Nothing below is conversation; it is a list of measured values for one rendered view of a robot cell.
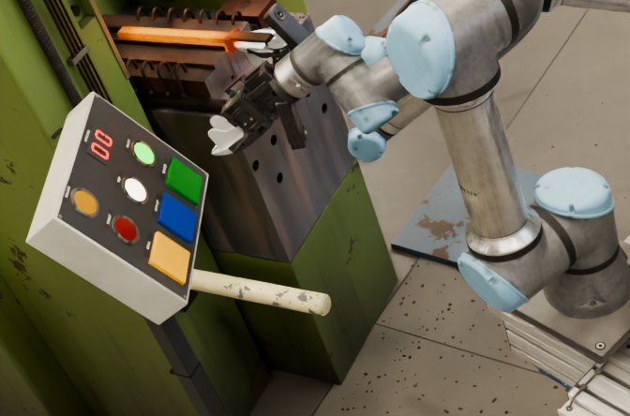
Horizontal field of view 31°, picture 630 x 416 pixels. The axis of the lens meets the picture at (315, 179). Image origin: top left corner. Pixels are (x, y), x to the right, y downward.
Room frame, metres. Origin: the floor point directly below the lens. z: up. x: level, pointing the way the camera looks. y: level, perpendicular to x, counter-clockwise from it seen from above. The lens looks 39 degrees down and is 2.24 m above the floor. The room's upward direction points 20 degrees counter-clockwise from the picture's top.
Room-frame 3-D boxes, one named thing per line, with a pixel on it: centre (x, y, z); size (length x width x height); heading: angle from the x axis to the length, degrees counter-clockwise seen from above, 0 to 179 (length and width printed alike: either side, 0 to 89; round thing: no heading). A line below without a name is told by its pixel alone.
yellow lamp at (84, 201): (1.50, 0.37, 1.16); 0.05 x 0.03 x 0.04; 140
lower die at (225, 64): (2.23, 0.24, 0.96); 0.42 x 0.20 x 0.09; 50
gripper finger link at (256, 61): (2.06, 0.03, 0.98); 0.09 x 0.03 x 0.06; 53
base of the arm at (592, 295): (1.26, -0.37, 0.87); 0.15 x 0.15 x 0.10
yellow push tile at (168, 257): (1.48, 0.28, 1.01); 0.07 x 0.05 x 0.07; 165
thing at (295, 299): (1.77, 0.24, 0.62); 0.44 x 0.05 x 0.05; 50
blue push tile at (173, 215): (1.57, 0.26, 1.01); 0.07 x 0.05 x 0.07; 165
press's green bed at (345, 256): (2.27, 0.21, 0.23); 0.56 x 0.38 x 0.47; 50
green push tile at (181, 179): (1.67, 0.23, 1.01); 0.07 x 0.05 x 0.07; 165
